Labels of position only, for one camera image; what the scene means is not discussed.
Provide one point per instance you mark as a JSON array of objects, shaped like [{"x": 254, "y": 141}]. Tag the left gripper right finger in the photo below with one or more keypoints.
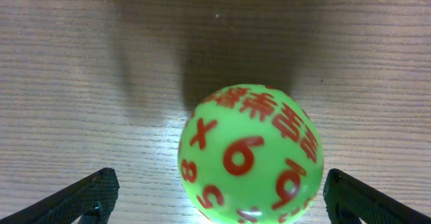
[{"x": 350, "y": 201}]

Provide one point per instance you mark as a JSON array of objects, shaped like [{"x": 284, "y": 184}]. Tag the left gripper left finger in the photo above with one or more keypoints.
[{"x": 90, "y": 200}]

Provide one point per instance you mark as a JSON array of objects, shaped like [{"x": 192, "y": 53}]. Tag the green number ball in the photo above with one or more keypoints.
[{"x": 250, "y": 154}]

